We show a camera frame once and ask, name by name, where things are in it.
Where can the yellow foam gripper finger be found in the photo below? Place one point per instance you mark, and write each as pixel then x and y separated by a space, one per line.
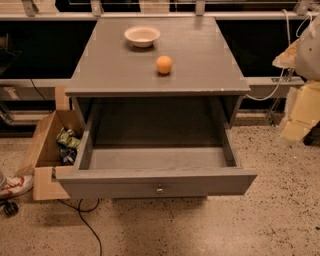
pixel 302 113
pixel 287 58

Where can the orange fruit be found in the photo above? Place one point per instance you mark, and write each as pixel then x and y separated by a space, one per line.
pixel 164 65

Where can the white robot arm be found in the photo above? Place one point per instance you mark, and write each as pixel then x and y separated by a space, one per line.
pixel 307 60

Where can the round metal drawer knob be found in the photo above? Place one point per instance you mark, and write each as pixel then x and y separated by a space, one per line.
pixel 159 190

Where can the grey open top drawer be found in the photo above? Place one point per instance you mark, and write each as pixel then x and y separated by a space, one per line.
pixel 132 145

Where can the white paper bowl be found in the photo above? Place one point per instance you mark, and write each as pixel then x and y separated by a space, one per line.
pixel 142 36

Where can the grey wooden cabinet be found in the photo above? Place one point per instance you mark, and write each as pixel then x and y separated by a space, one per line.
pixel 112 67

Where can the green snack bag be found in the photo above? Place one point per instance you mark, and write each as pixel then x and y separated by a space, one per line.
pixel 68 138

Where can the dark blue snack bag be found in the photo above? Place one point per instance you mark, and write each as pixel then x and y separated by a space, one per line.
pixel 68 155

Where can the open cardboard box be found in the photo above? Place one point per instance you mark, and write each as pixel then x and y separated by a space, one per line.
pixel 42 159

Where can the white and red sneaker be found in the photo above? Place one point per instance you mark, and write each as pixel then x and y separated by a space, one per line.
pixel 15 186

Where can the black caster wheel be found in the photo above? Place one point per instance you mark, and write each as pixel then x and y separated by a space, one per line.
pixel 10 208

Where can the metal railing frame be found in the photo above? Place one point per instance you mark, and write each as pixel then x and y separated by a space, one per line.
pixel 51 45

